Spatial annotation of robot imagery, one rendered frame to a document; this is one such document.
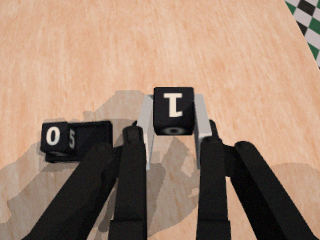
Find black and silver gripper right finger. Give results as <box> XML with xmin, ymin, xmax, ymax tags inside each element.
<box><xmin>194</xmin><ymin>94</ymin><xmax>319</xmax><ymax>240</ymax></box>

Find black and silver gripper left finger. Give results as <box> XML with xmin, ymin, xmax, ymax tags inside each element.
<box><xmin>21</xmin><ymin>94</ymin><xmax>155</xmax><ymax>240</ymax></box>

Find black cube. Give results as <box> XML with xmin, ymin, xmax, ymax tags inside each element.
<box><xmin>40</xmin><ymin>121</ymin><xmax>77</xmax><ymax>157</ymax></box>
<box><xmin>153</xmin><ymin>87</ymin><xmax>195</xmax><ymax>136</ymax></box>

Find black rectangular tray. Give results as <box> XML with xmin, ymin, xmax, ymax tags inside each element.
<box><xmin>45</xmin><ymin>120</ymin><xmax>113</xmax><ymax>163</ymax></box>

